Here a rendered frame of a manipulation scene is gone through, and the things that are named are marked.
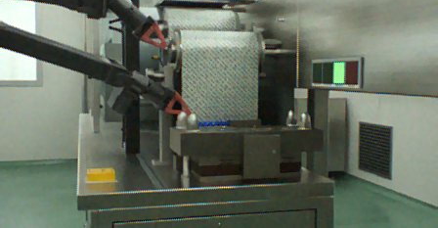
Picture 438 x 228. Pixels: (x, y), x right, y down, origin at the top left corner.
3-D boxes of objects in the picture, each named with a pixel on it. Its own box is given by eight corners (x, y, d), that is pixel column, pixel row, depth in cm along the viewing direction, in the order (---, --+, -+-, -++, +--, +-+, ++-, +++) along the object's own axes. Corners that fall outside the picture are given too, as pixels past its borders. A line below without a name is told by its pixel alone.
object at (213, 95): (181, 130, 153) (181, 68, 152) (257, 128, 159) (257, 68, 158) (182, 130, 153) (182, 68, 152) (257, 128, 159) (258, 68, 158)
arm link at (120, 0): (103, 5, 148) (116, -10, 147) (106, 3, 155) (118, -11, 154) (121, 22, 150) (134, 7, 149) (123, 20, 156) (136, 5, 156)
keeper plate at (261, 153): (241, 176, 137) (241, 135, 137) (277, 175, 140) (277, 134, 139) (244, 178, 135) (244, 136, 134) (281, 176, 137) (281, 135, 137)
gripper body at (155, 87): (163, 111, 146) (141, 97, 144) (158, 108, 156) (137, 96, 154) (175, 90, 147) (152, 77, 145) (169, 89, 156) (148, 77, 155)
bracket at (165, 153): (151, 163, 163) (150, 66, 161) (170, 162, 165) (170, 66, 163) (153, 165, 158) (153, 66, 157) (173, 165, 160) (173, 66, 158)
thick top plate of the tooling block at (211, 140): (169, 148, 148) (169, 126, 148) (299, 143, 158) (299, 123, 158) (180, 156, 133) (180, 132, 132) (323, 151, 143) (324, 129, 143)
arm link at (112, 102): (119, 71, 139) (109, 60, 146) (98, 108, 141) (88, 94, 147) (153, 87, 147) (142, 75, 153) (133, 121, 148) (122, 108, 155)
